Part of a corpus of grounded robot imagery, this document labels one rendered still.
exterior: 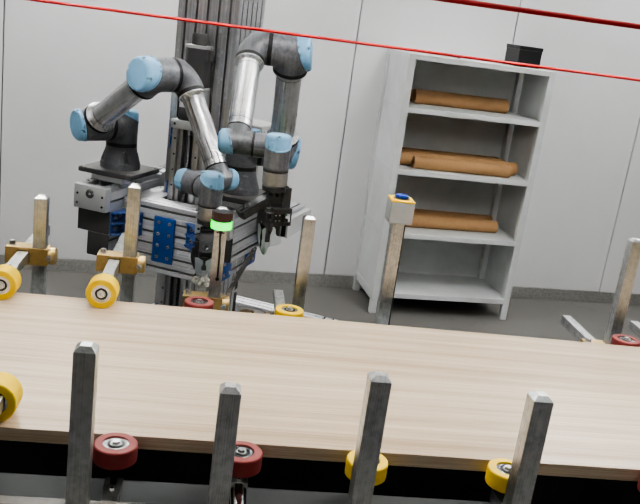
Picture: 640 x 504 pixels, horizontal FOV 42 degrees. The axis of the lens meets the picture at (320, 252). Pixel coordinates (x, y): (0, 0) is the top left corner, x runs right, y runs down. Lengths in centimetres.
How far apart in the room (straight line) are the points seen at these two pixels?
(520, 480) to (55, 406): 89
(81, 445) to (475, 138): 434
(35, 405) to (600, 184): 473
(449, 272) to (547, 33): 165
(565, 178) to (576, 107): 47
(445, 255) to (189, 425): 405
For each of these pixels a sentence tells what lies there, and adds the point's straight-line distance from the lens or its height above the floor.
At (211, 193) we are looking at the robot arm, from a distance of 262.
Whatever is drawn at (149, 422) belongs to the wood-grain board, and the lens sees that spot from 168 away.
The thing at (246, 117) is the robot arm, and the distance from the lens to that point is 256.
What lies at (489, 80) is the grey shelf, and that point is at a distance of 542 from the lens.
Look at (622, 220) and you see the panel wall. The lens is 608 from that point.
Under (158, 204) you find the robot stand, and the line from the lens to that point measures 314.
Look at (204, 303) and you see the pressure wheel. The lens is 229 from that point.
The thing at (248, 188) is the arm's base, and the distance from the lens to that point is 301.
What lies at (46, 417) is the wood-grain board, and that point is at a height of 90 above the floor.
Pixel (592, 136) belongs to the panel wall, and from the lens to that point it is 582.
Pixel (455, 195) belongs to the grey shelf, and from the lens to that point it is 548.
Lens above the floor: 171
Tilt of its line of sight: 16 degrees down
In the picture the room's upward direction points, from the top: 8 degrees clockwise
